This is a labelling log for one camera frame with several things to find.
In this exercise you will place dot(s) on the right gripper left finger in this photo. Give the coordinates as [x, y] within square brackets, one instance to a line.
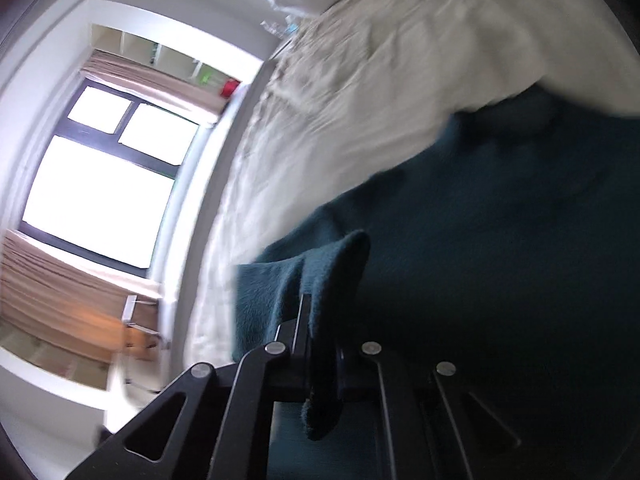
[211, 423]

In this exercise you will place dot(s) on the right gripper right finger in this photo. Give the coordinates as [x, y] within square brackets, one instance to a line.
[433, 418]

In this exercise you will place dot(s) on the dark green knitted garment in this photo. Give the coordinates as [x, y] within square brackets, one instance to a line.
[512, 243]

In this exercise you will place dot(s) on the beige curtain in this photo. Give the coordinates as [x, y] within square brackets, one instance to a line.
[76, 304]

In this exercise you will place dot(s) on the black framed window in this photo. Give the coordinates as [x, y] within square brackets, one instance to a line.
[104, 181]

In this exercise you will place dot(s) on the beige bed blanket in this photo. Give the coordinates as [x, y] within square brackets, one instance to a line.
[365, 86]

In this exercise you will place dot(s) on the red box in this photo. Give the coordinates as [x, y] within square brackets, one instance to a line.
[228, 88]

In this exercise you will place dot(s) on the clear water bottle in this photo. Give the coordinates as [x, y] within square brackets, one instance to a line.
[283, 30]

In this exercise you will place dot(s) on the white wall shelf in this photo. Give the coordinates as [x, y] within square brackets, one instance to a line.
[151, 54]

